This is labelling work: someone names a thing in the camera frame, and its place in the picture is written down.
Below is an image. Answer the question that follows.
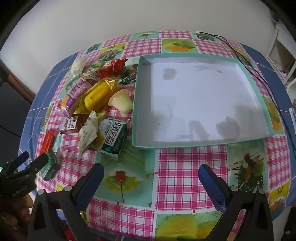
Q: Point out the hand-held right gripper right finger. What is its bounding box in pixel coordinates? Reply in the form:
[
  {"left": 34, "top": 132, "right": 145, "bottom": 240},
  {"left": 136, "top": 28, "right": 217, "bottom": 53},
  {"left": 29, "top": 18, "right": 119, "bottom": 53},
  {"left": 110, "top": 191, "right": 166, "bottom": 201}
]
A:
[{"left": 198, "top": 163, "right": 274, "bottom": 241}]

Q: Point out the blue grid tablecloth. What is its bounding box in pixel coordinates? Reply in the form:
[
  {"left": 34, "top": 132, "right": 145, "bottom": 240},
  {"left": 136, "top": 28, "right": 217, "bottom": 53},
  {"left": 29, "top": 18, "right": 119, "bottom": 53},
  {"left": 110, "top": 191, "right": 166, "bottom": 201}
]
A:
[{"left": 17, "top": 43, "right": 296, "bottom": 223}]

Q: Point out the white bun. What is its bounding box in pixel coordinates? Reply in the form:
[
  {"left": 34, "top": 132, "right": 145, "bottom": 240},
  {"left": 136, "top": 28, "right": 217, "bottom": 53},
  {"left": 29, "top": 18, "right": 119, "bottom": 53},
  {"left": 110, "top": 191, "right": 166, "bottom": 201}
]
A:
[{"left": 69, "top": 57, "right": 89, "bottom": 76}]

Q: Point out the dark wooden furniture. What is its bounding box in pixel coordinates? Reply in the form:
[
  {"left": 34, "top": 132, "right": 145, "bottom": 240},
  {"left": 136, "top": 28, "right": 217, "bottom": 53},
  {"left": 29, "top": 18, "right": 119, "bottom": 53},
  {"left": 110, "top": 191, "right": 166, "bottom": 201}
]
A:
[{"left": 0, "top": 58, "right": 37, "bottom": 149}]

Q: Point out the red snack packet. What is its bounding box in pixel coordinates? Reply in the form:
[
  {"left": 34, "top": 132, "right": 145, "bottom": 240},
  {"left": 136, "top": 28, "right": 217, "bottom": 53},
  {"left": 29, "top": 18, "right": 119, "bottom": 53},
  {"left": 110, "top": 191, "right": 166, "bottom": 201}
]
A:
[{"left": 96, "top": 58, "right": 129, "bottom": 80}]

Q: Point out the beige pastry packet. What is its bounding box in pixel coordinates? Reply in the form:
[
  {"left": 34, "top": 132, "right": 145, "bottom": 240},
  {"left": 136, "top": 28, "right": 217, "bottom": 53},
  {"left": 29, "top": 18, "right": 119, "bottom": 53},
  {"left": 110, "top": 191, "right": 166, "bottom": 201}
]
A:
[{"left": 77, "top": 111, "right": 102, "bottom": 159}]

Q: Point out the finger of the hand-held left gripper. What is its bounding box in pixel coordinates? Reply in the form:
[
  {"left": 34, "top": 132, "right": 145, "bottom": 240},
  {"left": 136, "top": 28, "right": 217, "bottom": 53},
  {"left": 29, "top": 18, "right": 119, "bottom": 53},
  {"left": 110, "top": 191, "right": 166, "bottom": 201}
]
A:
[
  {"left": 5, "top": 151, "right": 30, "bottom": 172},
  {"left": 14, "top": 153, "right": 49, "bottom": 180}
]

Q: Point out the teal-edged white box tray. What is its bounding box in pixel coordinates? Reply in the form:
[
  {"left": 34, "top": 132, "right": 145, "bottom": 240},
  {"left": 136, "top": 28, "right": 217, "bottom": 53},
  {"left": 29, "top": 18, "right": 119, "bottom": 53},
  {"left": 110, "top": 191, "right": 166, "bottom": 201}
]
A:
[{"left": 132, "top": 55, "right": 274, "bottom": 151}]

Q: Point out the black cable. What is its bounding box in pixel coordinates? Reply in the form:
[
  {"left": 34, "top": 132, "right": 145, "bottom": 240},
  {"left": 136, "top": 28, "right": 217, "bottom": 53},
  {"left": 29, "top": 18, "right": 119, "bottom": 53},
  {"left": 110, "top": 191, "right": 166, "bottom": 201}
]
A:
[
  {"left": 222, "top": 37, "right": 278, "bottom": 109},
  {"left": 196, "top": 31, "right": 296, "bottom": 142}
]

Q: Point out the orange-red small packet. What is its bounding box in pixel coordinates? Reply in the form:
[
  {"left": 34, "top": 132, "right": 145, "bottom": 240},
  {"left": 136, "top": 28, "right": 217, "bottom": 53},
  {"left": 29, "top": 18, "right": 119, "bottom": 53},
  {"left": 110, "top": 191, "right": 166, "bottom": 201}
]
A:
[{"left": 38, "top": 130, "right": 58, "bottom": 156}]

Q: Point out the pink plaid fruit tablecloth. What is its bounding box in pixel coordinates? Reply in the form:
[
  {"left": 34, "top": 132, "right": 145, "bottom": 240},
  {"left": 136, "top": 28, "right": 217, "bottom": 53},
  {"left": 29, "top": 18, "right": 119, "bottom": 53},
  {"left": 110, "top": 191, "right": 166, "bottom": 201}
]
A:
[{"left": 35, "top": 30, "right": 292, "bottom": 241}]

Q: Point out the green and white cracker packet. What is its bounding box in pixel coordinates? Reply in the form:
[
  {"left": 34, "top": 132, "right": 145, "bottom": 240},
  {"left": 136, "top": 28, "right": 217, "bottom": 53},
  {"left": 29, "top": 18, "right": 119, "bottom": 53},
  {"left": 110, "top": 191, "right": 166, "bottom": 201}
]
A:
[{"left": 97, "top": 118, "right": 129, "bottom": 160}]

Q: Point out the green-edged snack packet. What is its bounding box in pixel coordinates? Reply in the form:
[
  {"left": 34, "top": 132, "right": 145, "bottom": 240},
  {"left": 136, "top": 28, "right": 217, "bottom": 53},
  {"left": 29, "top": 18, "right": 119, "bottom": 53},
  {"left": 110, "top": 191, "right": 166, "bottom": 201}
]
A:
[{"left": 81, "top": 61, "right": 109, "bottom": 80}]

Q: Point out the golden bread packet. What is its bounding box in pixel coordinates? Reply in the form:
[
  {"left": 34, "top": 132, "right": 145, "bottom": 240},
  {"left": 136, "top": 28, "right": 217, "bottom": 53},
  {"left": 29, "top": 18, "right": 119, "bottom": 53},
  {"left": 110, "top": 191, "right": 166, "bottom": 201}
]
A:
[{"left": 54, "top": 95, "right": 81, "bottom": 118}]

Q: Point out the yellow snack packet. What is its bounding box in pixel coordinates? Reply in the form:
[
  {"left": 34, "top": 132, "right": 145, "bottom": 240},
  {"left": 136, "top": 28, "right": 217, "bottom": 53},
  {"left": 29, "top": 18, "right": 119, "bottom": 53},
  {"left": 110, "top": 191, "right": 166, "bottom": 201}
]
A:
[{"left": 76, "top": 79, "right": 118, "bottom": 115}]

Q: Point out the maroon and white small packet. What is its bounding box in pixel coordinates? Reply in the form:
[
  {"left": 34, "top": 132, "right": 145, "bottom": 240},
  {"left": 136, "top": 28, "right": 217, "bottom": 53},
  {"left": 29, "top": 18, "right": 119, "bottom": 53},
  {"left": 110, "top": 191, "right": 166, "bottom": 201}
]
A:
[{"left": 60, "top": 116, "right": 80, "bottom": 135}]

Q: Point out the pale yellow jelly cup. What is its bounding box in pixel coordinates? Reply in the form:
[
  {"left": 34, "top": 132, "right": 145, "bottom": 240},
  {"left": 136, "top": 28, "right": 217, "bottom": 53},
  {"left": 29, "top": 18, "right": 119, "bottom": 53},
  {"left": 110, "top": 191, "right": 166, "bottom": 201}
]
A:
[{"left": 108, "top": 89, "right": 134, "bottom": 114}]

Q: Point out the person's left hand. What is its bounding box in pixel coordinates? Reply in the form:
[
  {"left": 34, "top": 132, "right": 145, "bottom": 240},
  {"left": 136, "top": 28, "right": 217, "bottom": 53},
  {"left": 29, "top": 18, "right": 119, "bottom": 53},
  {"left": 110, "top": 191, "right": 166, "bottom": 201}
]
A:
[{"left": 0, "top": 194, "right": 33, "bottom": 232}]

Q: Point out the white shelf furniture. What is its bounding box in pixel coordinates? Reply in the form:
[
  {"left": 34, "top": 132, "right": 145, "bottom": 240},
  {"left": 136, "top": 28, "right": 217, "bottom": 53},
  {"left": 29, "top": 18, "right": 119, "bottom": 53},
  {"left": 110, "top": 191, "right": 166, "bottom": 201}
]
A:
[{"left": 266, "top": 14, "right": 296, "bottom": 80}]

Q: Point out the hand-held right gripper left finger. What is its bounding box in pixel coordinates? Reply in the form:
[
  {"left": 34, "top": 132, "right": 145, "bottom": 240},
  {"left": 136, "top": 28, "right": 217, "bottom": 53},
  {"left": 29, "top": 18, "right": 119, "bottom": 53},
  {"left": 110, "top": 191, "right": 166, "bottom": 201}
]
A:
[{"left": 28, "top": 163, "right": 104, "bottom": 241}]

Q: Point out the pink wafer roll packet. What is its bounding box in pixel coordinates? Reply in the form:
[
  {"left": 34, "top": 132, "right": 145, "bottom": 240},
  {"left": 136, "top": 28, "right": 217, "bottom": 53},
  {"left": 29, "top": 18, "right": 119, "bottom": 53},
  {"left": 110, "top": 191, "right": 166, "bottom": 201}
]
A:
[{"left": 67, "top": 77, "right": 93, "bottom": 100}]

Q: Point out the green small packet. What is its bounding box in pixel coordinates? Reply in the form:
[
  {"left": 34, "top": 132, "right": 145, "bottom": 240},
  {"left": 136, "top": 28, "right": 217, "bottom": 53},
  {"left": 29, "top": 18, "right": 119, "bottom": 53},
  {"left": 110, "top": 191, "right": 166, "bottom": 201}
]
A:
[{"left": 40, "top": 149, "right": 62, "bottom": 181}]

